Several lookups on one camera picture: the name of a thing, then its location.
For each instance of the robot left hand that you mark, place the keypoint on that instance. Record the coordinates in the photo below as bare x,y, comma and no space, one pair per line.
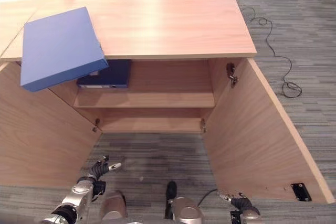
101,169

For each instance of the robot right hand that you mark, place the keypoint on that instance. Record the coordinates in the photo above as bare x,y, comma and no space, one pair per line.
240,201

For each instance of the light blue file folder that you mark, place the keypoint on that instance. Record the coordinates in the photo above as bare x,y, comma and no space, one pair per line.
60,48

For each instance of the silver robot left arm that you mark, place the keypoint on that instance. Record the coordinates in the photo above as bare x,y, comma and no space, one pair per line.
78,192

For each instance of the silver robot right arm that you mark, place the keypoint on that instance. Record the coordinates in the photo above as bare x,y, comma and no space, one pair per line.
249,216

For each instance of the wooden right cabinet door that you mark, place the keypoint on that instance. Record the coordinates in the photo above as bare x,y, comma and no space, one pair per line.
252,134

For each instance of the wooden cabinet door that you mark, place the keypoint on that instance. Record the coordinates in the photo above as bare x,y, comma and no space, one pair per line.
39,134
252,134

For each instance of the wooden left cabinet door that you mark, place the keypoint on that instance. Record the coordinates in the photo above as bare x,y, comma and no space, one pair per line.
39,134

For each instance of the wooden cabinet shelf board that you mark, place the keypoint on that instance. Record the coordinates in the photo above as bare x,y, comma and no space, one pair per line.
144,99

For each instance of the dark blue file folder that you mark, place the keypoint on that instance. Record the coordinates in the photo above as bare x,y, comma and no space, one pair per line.
115,75

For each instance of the light wooden office cabinet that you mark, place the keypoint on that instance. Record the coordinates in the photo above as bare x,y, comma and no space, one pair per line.
168,24

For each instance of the adjacent light wooden cabinet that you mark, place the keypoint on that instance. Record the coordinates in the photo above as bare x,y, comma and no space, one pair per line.
13,22

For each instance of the silver robot left leg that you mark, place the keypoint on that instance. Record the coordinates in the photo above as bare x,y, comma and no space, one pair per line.
113,205

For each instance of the silver robot leg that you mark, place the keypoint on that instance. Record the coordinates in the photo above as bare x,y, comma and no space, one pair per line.
186,211
113,205

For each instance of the small metal door hinge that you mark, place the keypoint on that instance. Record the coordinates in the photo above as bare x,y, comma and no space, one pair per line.
202,125
96,125

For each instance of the silver robot right leg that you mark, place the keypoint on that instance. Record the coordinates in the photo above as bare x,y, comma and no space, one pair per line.
186,211

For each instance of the black door lock plate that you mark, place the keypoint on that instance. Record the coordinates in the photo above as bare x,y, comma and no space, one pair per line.
301,192

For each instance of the dark robot right foot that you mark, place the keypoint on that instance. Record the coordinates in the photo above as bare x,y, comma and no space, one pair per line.
171,190

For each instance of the large metal door hinge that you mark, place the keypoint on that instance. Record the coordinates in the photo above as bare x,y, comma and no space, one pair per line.
231,74

